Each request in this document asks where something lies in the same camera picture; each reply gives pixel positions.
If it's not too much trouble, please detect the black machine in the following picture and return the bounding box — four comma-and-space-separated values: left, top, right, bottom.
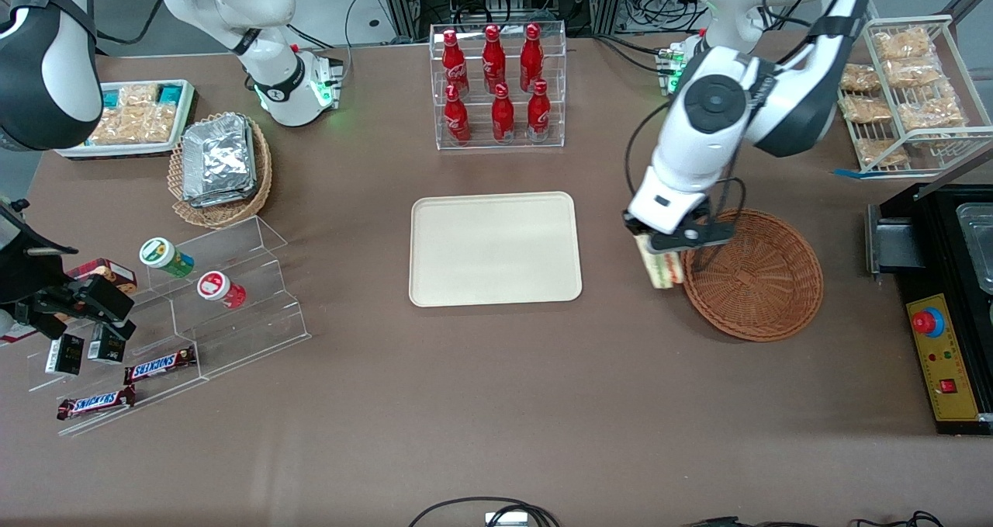
867, 182, 993, 435

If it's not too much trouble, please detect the aluminium foil container stack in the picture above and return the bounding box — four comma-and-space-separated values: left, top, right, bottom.
182, 113, 258, 208

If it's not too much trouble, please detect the red emergency stop button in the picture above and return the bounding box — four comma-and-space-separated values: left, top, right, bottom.
912, 307, 946, 338

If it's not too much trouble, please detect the clear acrylic bottle rack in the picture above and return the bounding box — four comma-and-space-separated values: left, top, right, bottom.
431, 21, 567, 151

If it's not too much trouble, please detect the black looped table cable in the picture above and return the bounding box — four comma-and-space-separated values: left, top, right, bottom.
407, 498, 561, 527

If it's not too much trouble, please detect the dark red chocolate box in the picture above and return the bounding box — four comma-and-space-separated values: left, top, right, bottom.
66, 258, 138, 295

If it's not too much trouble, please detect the dark brown wicker basket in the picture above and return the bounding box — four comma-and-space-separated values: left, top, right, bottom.
680, 207, 825, 343

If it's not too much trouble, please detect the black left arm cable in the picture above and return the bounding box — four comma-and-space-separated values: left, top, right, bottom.
625, 100, 747, 273

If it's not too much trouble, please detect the beige snack packet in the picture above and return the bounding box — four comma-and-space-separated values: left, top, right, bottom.
89, 106, 178, 146
116, 83, 160, 109

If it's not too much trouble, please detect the brown table mat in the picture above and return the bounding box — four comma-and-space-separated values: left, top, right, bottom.
0, 26, 993, 527

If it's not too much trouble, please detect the white wire rack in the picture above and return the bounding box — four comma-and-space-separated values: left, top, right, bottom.
838, 15, 993, 179

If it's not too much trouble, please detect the small black box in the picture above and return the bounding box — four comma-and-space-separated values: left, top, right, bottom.
44, 335, 85, 376
87, 327, 127, 365

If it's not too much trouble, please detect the light wicker basket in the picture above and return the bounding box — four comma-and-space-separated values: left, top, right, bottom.
168, 112, 274, 229

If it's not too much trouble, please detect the red cola bottle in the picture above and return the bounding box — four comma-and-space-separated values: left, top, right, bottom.
441, 30, 470, 97
519, 23, 544, 92
443, 85, 472, 144
491, 83, 516, 144
527, 79, 552, 141
482, 24, 507, 93

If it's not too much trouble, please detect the bagged cracker packet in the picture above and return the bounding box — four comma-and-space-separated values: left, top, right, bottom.
841, 63, 881, 93
873, 26, 936, 61
896, 85, 971, 133
884, 56, 949, 88
856, 137, 908, 167
841, 95, 897, 124

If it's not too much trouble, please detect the clear acrylic step display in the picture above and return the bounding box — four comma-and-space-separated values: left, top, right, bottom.
27, 215, 311, 437

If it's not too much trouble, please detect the red jar white lid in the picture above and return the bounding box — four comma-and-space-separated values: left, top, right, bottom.
195, 271, 247, 310

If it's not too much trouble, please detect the green jar white lid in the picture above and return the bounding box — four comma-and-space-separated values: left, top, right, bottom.
139, 237, 196, 279

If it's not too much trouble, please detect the steel pan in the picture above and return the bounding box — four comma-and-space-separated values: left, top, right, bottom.
956, 201, 993, 295

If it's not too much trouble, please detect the beige rectangular tray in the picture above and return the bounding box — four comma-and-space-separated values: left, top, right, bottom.
410, 192, 583, 308

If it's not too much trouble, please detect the snickers chocolate bar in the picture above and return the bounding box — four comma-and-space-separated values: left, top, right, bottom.
56, 386, 137, 421
124, 346, 197, 386

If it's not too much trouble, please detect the white plastic bin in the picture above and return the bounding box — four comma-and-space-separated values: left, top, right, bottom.
54, 79, 196, 159

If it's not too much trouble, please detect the triangular sandwich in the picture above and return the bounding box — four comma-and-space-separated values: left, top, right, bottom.
635, 234, 686, 289

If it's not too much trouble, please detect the yellow control panel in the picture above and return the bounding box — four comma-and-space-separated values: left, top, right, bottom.
906, 293, 981, 421

